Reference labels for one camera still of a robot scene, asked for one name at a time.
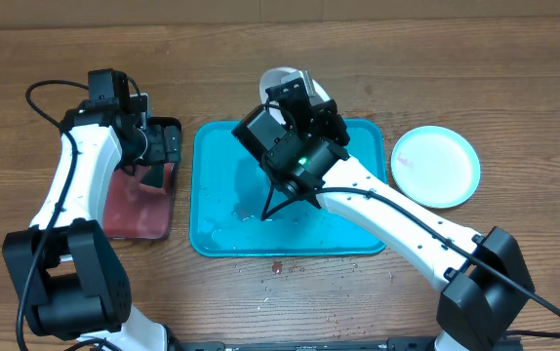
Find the green and orange sponge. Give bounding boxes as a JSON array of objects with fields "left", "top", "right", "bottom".
[{"left": 140, "top": 164, "right": 172, "bottom": 194}]

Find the white plate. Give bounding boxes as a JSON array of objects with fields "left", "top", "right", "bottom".
[{"left": 259, "top": 66, "right": 338, "bottom": 129}]

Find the light blue plate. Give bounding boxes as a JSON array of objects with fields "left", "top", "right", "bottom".
[{"left": 390, "top": 126, "right": 481, "bottom": 209}]

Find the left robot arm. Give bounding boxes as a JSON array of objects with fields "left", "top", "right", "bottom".
[{"left": 2, "top": 68, "right": 181, "bottom": 350}]

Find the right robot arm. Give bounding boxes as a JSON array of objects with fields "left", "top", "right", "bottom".
[{"left": 232, "top": 67, "right": 534, "bottom": 350}]

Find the black tray with pink water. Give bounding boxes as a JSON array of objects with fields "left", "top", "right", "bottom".
[{"left": 101, "top": 115, "right": 183, "bottom": 241}]

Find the teal plastic serving tray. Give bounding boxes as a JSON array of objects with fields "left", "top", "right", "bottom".
[{"left": 189, "top": 121, "right": 385, "bottom": 257}]

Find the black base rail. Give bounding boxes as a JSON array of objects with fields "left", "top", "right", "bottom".
[{"left": 180, "top": 336, "right": 436, "bottom": 351}]

